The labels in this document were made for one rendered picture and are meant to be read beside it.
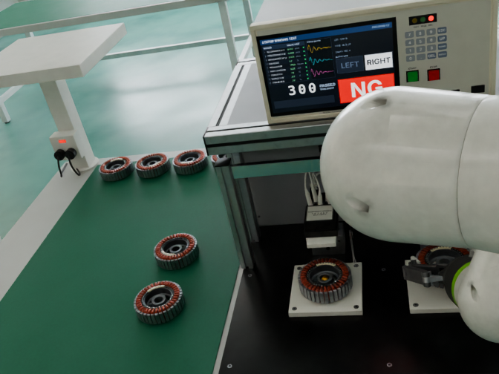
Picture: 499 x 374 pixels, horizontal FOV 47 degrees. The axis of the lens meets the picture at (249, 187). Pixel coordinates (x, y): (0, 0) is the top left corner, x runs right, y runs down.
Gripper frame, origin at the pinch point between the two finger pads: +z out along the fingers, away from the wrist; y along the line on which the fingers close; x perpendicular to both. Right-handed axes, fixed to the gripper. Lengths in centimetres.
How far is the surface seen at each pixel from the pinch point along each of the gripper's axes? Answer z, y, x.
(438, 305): -2.0, -2.9, -8.1
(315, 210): 6.6, -23.7, 13.0
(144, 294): 10, -65, -1
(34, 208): 57, -113, 23
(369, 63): -6.3, -9.6, 39.9
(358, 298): 1.9, -17.8, -5.8
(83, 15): 279, -169, 152
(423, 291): 1.8, -4.7, -5.9
